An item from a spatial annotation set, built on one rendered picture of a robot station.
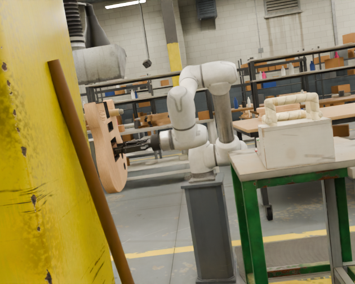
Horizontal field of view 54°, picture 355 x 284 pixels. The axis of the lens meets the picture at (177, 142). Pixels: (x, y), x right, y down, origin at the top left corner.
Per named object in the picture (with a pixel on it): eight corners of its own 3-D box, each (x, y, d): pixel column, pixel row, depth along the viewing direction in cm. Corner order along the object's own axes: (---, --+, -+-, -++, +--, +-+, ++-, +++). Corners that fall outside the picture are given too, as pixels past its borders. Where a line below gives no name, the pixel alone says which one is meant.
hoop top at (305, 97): (267, 107, 138) (266, 99, 138) (266, 107, 141) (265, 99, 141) (319, 100, 135) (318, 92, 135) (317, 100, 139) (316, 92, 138)
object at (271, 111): (270, 127, 139) (267, 103, 138) (269, 125, 142) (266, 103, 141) (278, 125, 139) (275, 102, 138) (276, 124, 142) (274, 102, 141)
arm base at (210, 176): (186, 177, 250) (185, 169, 249) (217, 174, 245) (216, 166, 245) (182, 183, 232) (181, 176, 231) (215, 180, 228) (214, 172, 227)
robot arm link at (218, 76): (216, 155, 246) (247, 151, 243) (217, 172, 234) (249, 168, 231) (198, 58, 197) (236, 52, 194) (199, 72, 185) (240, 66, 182)
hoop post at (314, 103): (313, 120, 137) (310, 97, 136) (310, 120, 140) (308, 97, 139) (321, 119, 136) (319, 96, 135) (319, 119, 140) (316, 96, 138)
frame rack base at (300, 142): (266, 169, 140) (261, 128, 138) (261, 162, 155) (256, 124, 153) (336, 161, 137) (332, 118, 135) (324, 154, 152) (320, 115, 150)
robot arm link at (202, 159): (191, 169, 247) (187, 139, 244) (217, 166, 244) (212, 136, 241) (189, 174, 231) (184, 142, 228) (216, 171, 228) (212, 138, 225)
